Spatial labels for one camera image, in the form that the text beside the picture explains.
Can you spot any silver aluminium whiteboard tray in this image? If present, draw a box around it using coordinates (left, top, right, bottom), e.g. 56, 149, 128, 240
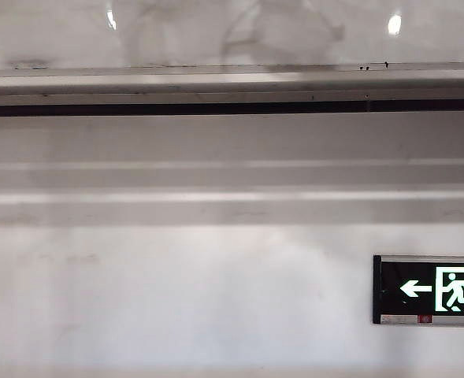
0, 61, 464, 118

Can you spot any white glossy whiteboard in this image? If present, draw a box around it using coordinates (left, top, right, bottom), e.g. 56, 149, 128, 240
0, 0, 464, 71

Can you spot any green emergency exit sign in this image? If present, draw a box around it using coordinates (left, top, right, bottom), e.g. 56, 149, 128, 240
372, 254, 464, 328

